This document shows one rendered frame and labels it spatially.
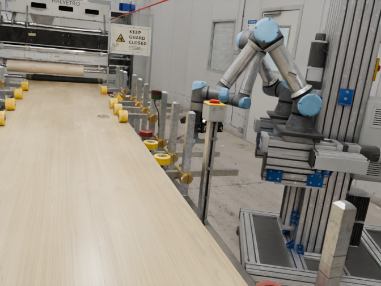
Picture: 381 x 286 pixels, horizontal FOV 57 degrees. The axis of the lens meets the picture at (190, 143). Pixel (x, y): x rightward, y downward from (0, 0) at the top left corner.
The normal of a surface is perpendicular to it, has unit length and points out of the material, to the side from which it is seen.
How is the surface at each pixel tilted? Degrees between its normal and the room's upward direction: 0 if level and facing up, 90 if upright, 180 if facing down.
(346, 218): 90
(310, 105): 96
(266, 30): 84
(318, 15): 90
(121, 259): 0
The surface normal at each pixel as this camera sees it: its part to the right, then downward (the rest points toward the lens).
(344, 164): -0.10, 0.25
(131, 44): 0.32, 0.27
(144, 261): 0.10, -0.96
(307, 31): -0.91, 0.03
